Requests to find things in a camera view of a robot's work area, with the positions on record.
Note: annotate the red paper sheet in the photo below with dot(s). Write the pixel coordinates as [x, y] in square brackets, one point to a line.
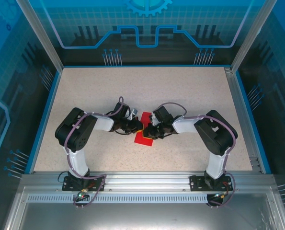
[143, 141]

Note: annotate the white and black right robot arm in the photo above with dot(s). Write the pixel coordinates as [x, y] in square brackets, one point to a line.
[184, 125]

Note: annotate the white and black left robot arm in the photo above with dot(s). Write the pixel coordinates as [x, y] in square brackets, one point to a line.
[104, 123]

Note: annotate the grey metal tray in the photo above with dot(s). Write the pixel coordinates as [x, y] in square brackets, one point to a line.
[144, 218]

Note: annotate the aluminium frame beam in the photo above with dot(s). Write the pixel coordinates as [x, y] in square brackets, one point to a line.
[144, 180]

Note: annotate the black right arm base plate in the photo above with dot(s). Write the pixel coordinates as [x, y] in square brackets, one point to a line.
[196, 183]

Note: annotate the aluminium side rail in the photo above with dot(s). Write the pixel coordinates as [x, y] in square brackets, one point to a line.
[236, 95]

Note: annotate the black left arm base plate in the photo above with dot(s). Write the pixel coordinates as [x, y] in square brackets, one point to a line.
[69, 184]

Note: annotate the aluminium frame post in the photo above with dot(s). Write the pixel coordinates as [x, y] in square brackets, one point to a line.
[43, 36]
[252, 36]

